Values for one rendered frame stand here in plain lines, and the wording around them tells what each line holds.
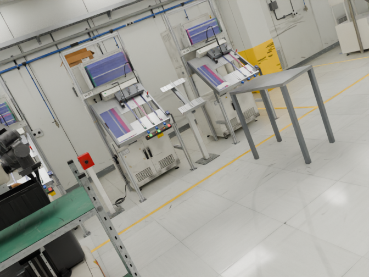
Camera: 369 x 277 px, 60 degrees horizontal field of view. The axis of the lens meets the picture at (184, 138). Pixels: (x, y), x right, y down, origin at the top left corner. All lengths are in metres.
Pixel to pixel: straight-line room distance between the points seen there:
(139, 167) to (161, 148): 0.37
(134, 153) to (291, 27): 5.02
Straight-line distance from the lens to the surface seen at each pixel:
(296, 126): 3.00
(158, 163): 4.12
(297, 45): 7.85
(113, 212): 3.89
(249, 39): 6.35
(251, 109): 4.80
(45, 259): 2.51
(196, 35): 4.59
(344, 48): 7.25
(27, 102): 5.46
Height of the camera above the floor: 1.39
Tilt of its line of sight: 15 degrees down
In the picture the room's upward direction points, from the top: 24 degrees counter-clockwise
